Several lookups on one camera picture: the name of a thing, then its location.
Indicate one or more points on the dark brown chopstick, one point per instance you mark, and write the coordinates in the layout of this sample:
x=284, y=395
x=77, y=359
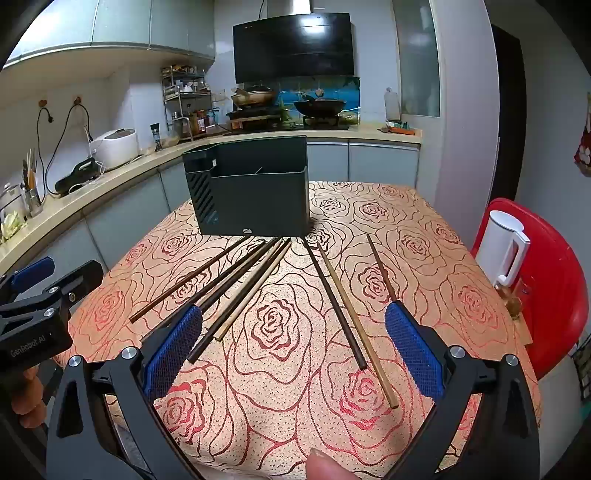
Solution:
x=235, y=272
x=334, y=304
x=240, y=295

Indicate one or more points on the rose-printed tablecloth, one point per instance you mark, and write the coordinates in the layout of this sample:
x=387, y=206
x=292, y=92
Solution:
x=277, y=392

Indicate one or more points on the white electric kettle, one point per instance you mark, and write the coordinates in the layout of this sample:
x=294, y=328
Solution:
x=501, y=244

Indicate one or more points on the black range hood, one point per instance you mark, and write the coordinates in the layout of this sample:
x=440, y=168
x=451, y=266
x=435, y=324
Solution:
x=295, y=46

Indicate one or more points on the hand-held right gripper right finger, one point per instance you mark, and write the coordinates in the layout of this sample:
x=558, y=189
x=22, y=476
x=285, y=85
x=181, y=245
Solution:
x=413, y=355

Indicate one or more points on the red hanging cloth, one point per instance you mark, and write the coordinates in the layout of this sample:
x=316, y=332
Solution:
x=584, y=147

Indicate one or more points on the metal spice rack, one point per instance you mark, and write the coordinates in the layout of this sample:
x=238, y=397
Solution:
x=187, y=101

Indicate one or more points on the black wok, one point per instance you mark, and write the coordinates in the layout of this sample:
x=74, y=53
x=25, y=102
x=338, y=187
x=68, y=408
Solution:
x=318, y=107

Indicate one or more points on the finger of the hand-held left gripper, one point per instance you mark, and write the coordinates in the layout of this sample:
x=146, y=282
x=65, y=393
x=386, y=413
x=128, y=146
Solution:
x=32, y=272
x=76, y=282

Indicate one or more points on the grey upper cabinets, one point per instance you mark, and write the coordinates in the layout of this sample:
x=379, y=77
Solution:
x=115, y=23

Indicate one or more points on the black pepper grinder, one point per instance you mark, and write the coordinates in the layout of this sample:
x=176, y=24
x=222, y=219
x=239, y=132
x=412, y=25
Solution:
x=155, y=138

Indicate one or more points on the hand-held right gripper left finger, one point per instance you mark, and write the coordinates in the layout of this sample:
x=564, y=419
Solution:
x=173, y=350

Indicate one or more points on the person's left hand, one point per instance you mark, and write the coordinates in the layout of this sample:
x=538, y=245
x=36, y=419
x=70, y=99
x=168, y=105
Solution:
x=27, y=397

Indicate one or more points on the red plastic chair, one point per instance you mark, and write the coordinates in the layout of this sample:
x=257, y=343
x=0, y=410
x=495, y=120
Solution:
x=554, y=286

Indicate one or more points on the grey lower cabinets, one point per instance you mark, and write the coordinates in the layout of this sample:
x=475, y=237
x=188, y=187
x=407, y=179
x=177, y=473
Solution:
x=138, y=203

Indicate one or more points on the metal pot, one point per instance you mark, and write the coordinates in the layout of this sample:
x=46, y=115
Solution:
x=253, y=97

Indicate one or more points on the light wooden chopstick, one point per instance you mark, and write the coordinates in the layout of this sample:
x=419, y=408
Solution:
x=358, y=327
x=251, y=290

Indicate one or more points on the black gas cooktop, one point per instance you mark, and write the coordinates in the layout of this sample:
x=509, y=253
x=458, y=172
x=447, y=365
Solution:
x=330, y=122

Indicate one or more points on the clear plastic bottle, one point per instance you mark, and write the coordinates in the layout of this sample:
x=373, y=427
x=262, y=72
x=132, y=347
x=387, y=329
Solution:
x=392, y=105

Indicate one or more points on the orange and green cloths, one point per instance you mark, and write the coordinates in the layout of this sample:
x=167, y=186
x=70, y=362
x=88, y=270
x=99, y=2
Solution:
x=399, y=128

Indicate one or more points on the white rice cooker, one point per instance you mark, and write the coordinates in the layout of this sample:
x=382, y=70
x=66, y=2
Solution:
x=115, y=147

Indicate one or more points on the dark green utensil holder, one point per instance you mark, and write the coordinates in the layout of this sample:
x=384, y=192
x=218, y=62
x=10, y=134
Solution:
x=249, y=198

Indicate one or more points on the black induction cooker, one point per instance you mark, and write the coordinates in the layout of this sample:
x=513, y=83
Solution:
x=254, y=119

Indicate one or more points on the napa cabbage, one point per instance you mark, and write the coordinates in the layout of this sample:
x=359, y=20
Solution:
x=10, y=226

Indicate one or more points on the person's right hand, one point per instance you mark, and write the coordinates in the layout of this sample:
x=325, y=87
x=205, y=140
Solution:
x=328, y=468

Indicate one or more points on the brown wooden chopstick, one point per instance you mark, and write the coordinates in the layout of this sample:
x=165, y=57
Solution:
x=189, y=279
x=381, y=265

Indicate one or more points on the black countertop appliance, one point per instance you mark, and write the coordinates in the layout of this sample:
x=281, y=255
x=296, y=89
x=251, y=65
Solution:
x=76, y=177

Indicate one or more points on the frosted glass window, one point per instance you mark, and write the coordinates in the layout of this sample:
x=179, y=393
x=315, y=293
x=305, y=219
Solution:
x=415, y=55

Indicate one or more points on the grey cabinets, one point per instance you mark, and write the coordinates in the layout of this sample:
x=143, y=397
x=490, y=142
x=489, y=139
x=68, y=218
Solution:
x=115, y=23
x=138, y=203

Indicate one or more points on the beige kitchen countertop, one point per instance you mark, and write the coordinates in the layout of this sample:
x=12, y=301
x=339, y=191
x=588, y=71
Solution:
x=115, y=175

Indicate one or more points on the metal cup with utensils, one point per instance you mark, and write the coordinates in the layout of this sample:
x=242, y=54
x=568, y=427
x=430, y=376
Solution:
x=33, y=198

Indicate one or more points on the blue picture backsplash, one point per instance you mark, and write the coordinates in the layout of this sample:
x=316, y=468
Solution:
x=353, y=97

